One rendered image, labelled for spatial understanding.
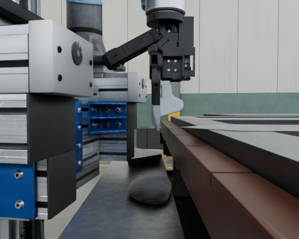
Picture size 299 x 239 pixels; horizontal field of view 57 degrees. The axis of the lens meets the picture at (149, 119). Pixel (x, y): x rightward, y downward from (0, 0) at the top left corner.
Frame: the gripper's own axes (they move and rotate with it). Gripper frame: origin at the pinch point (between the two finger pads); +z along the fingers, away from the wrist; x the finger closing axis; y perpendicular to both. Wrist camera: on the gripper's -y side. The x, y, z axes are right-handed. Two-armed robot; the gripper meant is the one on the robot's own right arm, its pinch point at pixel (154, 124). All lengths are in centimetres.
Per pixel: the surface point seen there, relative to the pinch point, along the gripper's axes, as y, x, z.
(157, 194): 0.8, 4.6, 15.1
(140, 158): -3.8, 39.7, 13.7
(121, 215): -6.2, -0.3, 17.5
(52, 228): -72, 147, 86
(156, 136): 12, 447, 49
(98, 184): -14.4, 20.8, 17.5
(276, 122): 40, 35, 1
